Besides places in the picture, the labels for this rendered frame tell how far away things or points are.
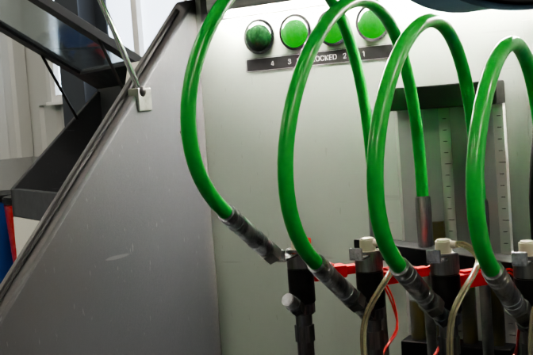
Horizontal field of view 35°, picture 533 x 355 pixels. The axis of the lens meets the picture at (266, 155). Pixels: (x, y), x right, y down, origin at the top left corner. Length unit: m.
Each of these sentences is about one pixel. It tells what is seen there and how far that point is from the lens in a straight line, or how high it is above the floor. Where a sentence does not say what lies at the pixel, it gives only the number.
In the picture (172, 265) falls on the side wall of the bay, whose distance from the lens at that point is 1.23.
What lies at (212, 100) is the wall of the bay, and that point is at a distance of 1.29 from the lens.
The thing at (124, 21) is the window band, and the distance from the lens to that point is 7.23.
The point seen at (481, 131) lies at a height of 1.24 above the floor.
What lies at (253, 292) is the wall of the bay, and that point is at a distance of 1.29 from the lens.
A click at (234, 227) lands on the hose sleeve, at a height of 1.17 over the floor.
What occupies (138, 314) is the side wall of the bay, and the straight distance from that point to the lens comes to 1.18.
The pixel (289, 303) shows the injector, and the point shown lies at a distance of 0.89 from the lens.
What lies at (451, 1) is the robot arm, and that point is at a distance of 0.28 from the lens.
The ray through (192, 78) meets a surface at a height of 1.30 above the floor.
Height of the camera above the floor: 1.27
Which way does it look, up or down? 3 degrees down
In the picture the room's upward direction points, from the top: 4 degrees counter-clockwise
